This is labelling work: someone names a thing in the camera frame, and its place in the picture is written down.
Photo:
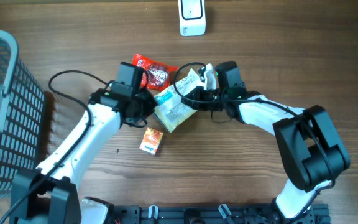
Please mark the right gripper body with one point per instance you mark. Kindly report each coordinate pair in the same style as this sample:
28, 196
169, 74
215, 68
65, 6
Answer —
210, 99

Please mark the small orange box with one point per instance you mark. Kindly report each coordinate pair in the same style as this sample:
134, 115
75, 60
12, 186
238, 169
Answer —
151, 141

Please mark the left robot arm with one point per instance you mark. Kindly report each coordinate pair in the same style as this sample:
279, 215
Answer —
49, 193

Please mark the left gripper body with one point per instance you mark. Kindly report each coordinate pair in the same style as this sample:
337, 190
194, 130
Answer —
143, 104

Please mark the cream wet wipes pack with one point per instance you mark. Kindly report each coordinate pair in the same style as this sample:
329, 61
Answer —
170, 111

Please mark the black mounting rail base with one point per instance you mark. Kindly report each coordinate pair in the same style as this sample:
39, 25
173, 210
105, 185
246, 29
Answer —
246, 214

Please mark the grey plastic shopping basket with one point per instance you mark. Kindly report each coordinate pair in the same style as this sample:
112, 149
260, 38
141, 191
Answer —
22, 110

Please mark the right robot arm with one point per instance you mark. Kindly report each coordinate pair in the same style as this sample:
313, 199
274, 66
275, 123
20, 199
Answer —
311, 150

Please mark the red candy bag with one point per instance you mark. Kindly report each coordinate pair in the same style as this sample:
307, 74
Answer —
157, 76

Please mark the white barcode scanner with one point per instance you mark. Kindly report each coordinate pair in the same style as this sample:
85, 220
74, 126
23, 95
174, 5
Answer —
192, 17

